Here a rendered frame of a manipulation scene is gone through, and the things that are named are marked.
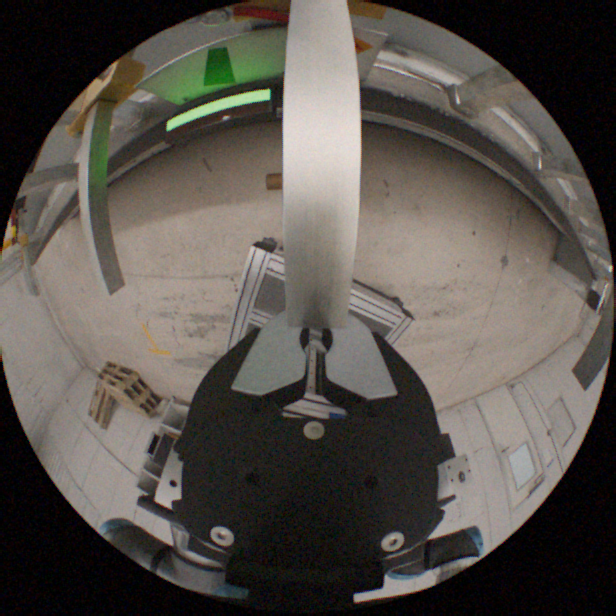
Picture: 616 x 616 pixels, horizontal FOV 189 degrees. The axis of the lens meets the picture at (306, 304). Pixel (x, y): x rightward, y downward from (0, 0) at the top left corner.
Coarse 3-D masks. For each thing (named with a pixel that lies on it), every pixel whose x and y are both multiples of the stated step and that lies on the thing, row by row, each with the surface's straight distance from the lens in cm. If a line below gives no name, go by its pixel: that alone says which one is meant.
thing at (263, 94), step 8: (240, 96) 30; (248, 96) 30; (256, 96) 29; (264, 96) 29; (208, 104) 32; (216, 104) 31; (224, 104) 30; (232, 104) 30; (192, 112) 33; (200, 112) 32; (208, 112) 31; (176, 120) 35; (184, 120) 33; (168, 128) 35
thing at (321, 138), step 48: (336, 0) 16; (288, 48) 11; (336, 48) 11; (288, 96) 9; (336, 96) 9; (288, 144) 8; (336, 144) 8; (288, 192) 8; (336, 192) 8; (288, 240) 8; (336, 240) 8; (288, 288) 8; (336, 288) 8
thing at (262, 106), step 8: (248, 104) 29; (256, 104) 28; (264, 104) 28; (216, 112) 30; (224, 112) 30; (232, 112) 29; (240, 112) 29; (248, 112) 28; (256, 112) 28; (192, 120) 32; (200, 120) 31; (208, 120) 30; (216, 120) 30; (176, 128) 34; (184, 128) 33; (192, 128) 32; (168, 136) 34; (176, 136) 33
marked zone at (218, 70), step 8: (216, 48) 25; (224, 48) 25; (208, 56) 26; (216, 56) 26; (224, 56) 26; (208, 64) 28; (216, 64) 28; (224, 64) 28; (208, 72) 29; (216, 72) 29; (224, 72) 29; (232, 72) 29; (208, 80) 30; (216, 80) 30; (224, 80) 31; (232, 80) 31
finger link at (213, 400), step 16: (256, 336) 9; (240, 352) 9; (224, 368) 8; (240, 368) 8; (208, 384) 8; (224, 384) 8; (192, 400) 8; (208, 400) 7; (224, 400) 7; (240, 400) 7; (256, 400) 7; (192, 416) 7; (208, 416) 7; (224, 416) 7; (192, 432) 7; (176, 448) 7; (256, 480) 6
